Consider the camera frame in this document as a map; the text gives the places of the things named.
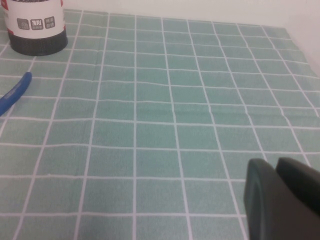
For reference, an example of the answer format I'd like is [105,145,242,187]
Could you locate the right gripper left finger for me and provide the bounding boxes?
[243,157,320,240]

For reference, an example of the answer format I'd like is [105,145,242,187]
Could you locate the black mesh pen holder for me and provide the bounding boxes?
[0,0,69,57]

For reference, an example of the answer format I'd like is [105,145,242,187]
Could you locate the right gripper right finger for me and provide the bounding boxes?
[274,156,320,216]

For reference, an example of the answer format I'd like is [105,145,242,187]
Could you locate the green checked tablecloth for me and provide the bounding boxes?
[0,8,320,240]

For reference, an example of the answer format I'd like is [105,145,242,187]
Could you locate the blue-handled cutting pliers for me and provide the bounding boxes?
[0,71,33,117]

